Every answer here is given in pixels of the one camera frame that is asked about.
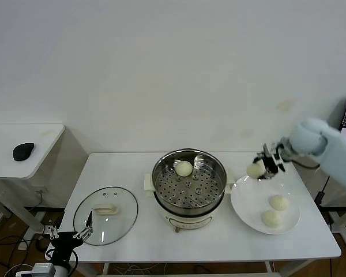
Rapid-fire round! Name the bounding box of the white main work table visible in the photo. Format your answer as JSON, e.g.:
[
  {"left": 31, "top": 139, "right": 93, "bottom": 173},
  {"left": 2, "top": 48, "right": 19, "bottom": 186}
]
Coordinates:
[{"left": 45, "top": 152, "right": 343, "bottom": 277}]

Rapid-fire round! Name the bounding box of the white side table with mouse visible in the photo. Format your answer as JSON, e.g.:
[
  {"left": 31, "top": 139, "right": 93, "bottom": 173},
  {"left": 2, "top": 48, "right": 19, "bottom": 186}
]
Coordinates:
[{"left": 0, "top": 123, "right": 66, "bottom": 252}]

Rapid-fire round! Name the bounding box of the black computer mouse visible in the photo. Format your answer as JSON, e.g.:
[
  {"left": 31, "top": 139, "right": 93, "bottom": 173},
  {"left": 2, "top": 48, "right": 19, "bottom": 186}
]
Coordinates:
[{"left": 12, "top": 142, "right": 35, "bottom": 162}]

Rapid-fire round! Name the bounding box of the black floor cable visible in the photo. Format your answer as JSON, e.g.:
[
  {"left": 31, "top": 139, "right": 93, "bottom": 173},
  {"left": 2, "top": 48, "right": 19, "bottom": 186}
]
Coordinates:
[{"left": 0, "top": 234, "right": 28, "bottom": 277}]

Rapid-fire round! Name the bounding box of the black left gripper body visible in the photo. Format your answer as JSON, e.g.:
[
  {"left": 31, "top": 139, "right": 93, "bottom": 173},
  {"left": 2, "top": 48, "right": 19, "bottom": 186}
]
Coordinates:
[{"left": 53, "top": 230, "right": 85, "bottom": 252}]

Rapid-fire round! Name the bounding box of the glass lid with cream handle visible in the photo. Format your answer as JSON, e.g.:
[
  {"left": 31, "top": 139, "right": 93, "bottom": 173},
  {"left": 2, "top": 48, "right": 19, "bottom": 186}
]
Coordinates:
[{"left": 73, "top": 186, "right": 139, "bottom": 246}]

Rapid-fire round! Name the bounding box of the white cable bundle under table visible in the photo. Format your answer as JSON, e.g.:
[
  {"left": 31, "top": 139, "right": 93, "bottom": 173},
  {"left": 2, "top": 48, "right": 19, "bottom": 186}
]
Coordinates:
[{"left": 112, "top": 263, "right": 170, "bottom": 275}]

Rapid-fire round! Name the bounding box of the stainless steel steamer basket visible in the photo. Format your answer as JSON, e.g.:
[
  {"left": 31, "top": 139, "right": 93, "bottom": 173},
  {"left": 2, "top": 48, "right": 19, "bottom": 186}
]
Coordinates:
[{"left": 144, "top": 148, "right": 236, "bottom": 216}]

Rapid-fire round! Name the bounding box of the white round plate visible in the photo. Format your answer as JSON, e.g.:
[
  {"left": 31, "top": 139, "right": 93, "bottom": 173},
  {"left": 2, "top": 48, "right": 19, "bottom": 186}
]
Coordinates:
[{"left": 230, "top": 174, "right": 301, "bottom": 235}]

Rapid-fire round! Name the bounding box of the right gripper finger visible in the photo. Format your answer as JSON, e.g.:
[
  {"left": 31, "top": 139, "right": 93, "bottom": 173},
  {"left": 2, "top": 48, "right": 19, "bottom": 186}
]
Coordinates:
[
  {"left": 256, "top": 170, "right": 279, "bottom": 181},
  {"left": 253, "top": 152, "right": 268, "bottom": 165}
]

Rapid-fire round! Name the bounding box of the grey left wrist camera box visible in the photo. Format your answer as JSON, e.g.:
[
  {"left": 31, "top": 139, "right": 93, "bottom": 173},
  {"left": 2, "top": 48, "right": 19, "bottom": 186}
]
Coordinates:
[{"left": 16, "top": 261, "right": 56, "bottom": 277}]

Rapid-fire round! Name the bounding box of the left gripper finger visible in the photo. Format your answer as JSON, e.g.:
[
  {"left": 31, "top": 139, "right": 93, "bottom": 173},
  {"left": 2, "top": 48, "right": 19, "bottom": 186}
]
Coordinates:
[
  {"left": 43, "top": 224, "right": 59, "bottom": 240},
  {"left": 73, "top": 211, "right": 95, "bottom": 242}
]

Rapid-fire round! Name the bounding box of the white steamed baozi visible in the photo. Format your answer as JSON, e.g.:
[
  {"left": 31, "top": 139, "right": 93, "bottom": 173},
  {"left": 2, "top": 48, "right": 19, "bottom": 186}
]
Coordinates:
[
  {"left": 246, "top": 163, "right": 266, "bottom": 178},
  {"left": 175, "top": 160, "right": 194, "bottom": 177},
  {"left": 261, "top": 209, "right": 283, "bottom": 230},
  {"left": 269, "top": 194, "right": 291, "bottom": 211}
]

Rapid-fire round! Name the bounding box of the cream electric cooker base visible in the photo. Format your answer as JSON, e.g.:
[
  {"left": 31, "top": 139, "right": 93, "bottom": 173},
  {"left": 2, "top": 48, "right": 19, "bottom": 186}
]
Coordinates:
[{"left": 145, "top": 184, "right": 234, "bottom": 234}]

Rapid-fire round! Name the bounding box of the black cable with power adapter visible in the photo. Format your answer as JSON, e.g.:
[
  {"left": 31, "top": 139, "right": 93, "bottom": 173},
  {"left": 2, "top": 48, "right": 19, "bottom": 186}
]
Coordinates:
[{"left": 315, "top": 174, "right": 331, "bottom": 206}]

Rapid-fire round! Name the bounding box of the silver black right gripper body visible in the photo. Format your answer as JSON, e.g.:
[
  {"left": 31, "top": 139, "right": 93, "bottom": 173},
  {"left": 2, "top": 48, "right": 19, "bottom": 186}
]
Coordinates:
[{"left": 261, "top": 143, "right": 286, "bottom": 174}]

